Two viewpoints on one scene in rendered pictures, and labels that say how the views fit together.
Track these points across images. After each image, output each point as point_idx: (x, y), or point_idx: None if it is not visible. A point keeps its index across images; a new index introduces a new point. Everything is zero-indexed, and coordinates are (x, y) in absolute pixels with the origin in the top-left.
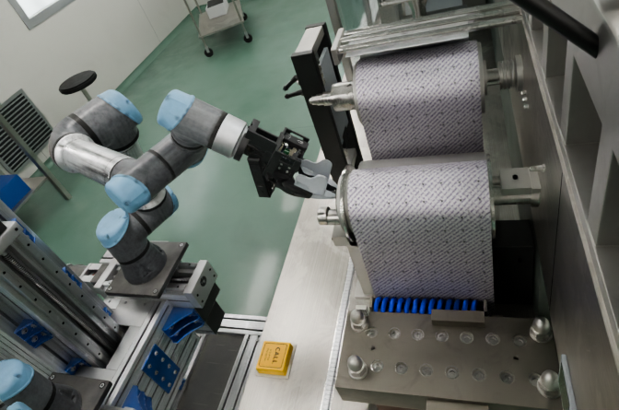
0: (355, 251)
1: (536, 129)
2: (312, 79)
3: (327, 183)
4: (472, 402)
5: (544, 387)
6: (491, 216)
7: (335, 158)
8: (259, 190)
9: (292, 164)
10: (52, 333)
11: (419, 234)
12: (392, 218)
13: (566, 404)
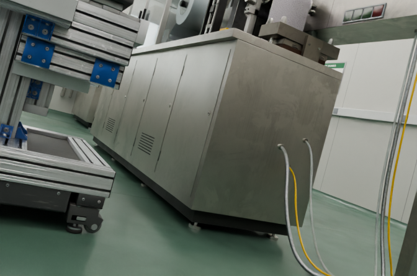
0: (252, 18)
1: None
2: None
3: None
4: (317, 38)
5: (331, 41)
6: (311, 2)
7: (221, 9)
8: None
9: None
10: None
11: (292, 2)
12: None
13: (352, 12)
